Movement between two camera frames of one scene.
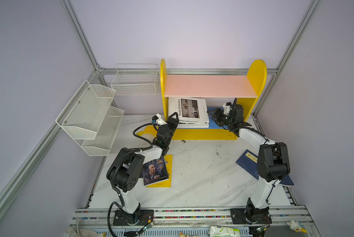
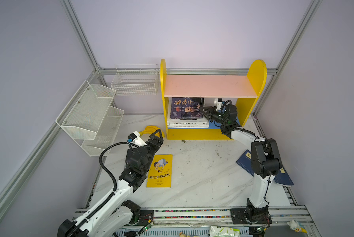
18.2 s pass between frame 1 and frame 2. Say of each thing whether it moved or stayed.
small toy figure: stayed
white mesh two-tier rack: stayed
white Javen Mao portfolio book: stayed
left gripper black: moved
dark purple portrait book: moved
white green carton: stayed
